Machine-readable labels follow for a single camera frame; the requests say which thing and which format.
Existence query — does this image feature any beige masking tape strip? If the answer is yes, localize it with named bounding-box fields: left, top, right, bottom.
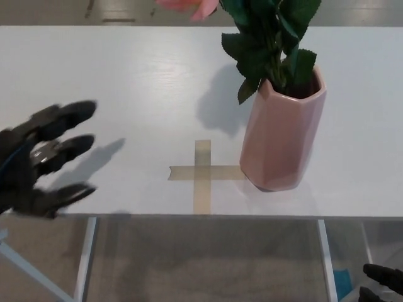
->
left=169, top=165, right=248, bottom=182
left=193, top=140, right=213, bottom=215

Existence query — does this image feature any pink faceted ceramic vase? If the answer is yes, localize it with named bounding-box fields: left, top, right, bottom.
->
left=239, top=65, right=327, bottom=192

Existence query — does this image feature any blue floor tape patch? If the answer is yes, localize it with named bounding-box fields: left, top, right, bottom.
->
left=333, top=269, right=354, bottom=294

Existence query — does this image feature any pink artificial rose bouquet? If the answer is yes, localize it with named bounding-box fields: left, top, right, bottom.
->
left=156, top=0, right=322, bottom=106

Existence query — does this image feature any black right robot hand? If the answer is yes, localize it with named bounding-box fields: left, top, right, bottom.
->
left=358, top=263, right=403, bottom=302

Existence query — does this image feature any pale blue diagonal frame bar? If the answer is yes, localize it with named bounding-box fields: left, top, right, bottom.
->
left=0, top=228, right=75, bottom=302

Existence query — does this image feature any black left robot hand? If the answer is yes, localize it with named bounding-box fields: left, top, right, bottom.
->
left=0, top=99, right=98, bottom=220

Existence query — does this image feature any white metal table leg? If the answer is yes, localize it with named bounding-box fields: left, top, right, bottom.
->
left=361, top=220, right=375, bottom=266
left=317, top=219, right=339, bottom=302
left=74, top=216, right=99, bottom=302

